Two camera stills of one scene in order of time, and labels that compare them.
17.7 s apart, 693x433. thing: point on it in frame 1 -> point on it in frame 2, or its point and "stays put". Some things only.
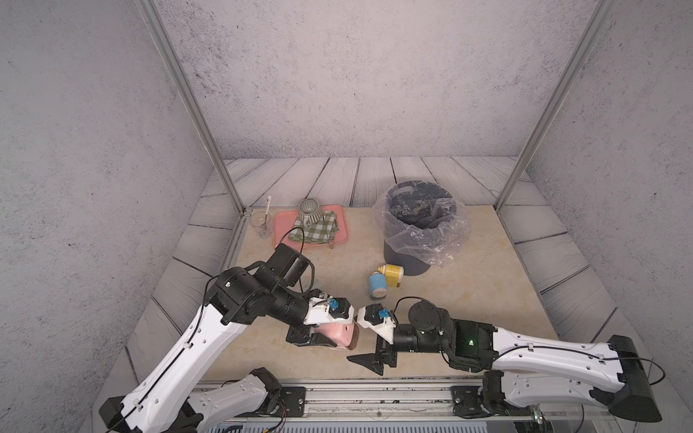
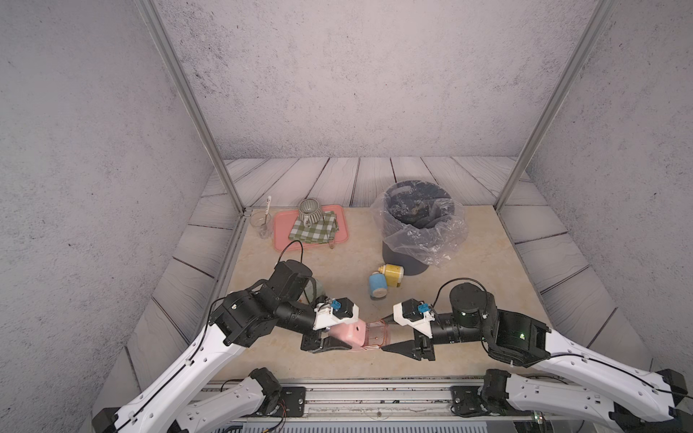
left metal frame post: [150, 14] stays put
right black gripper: [383, 356] -> [413, 348]
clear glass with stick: [263, 220] stays put
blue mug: [377, 285] stays put
